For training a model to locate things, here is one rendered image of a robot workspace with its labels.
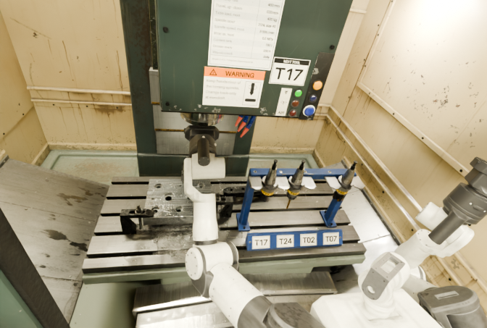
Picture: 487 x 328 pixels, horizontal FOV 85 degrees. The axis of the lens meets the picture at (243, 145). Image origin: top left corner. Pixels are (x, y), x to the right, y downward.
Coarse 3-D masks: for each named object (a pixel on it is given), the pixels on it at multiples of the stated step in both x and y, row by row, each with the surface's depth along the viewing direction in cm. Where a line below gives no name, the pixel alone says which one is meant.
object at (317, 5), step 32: (160, 0) 56; (192, 0) 57; (288, 0) 59; (320, 0) 60; (352, 0) 61; (160, 32) 59; (192, 32) 60; (288, 32) 64; (320, 32) 65; (160, 64) 64; (192, 64) 65; (160, 96) 69; (192, 96) 70
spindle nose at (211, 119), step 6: (180, 114) 93; (186, 114) 89; (192, 114) 88; (198, 114) 88; (204, 114) 88; (210, 114) 88; (216, 114) 90; (222, 114) 93; (186, 120) 91; (192, 120) 89; (198, 120) 89; (204, 120) 89; (210, 120) 90; (216, 120) 91
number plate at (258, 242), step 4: (256, 236) 114; (260, 236) 114; (264, 236) 115; (268, 236) 115; (252, 240) 114; (256, 240) 114; (260, 240) 114; (264, 240) 115; (268, 240) 115; (252, 244) 114; (256, 244) 114; (260, 244) 114; (264, 244) 114; (268, 244) 115; (252, 248) 113; (256, 248) 114
